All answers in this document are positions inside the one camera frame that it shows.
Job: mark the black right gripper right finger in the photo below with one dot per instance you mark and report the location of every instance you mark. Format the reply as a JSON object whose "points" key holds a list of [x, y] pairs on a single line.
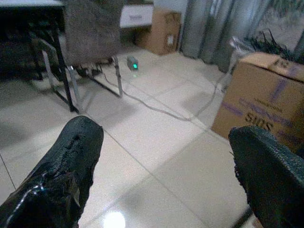
{"points": [[273, 180]]}

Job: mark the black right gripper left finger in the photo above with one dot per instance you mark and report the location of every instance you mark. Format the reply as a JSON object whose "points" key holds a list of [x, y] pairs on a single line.
{"points": [[54, 180]]}

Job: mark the purple printed cardboard box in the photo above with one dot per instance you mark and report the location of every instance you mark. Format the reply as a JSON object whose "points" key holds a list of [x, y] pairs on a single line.
{"points": [[261, 95]]}

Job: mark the dark leafy plant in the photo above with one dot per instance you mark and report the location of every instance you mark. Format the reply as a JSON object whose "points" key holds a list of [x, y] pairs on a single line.
{"points": [[268, 45]]}

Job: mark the clear plastic wrap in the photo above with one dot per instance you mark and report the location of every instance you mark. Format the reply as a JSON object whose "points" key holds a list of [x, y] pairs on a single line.
{"points": [[237, 47]]}

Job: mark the grey power unit green light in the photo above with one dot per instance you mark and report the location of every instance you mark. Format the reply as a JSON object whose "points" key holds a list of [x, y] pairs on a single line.
{"points": [[133, 64]]}

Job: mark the grey fuzzy metal-legged chair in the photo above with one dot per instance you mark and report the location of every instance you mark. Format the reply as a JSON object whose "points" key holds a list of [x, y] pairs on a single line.
{"points": [[92, 31]]}

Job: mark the grey curtain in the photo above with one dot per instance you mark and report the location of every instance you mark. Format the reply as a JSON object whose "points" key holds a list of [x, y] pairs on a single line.
{"points": [[209, 28]]}

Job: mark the white top table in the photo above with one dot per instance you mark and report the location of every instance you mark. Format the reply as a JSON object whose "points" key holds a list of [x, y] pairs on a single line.
{"points": [[23, 2]]}

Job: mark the brown cardboard box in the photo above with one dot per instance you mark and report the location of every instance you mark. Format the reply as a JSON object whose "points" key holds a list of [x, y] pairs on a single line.
{"points": [[161, 33]]}

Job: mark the white box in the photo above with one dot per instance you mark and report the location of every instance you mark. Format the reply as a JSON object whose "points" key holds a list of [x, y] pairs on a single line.
{"points": [[136, 15]]}

